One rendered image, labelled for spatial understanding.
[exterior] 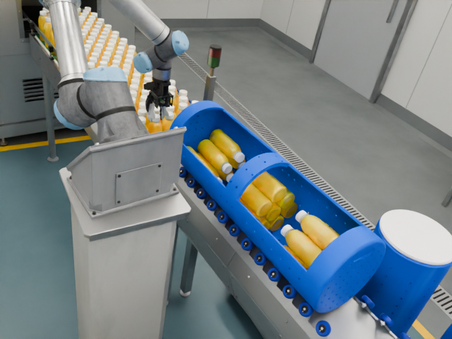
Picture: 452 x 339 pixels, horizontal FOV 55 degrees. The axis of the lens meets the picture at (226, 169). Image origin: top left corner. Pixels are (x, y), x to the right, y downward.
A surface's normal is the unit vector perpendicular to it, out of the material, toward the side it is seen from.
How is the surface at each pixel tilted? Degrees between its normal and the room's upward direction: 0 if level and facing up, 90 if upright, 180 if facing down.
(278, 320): 70
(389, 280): 90
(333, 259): 43
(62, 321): 0
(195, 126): 90
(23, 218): 0
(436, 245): 0
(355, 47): 90
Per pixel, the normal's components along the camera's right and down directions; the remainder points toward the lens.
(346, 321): 0.16, -0.81
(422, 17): -0.86, 0.17
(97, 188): 0.58, 0.55
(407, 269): -0.43, 0.46
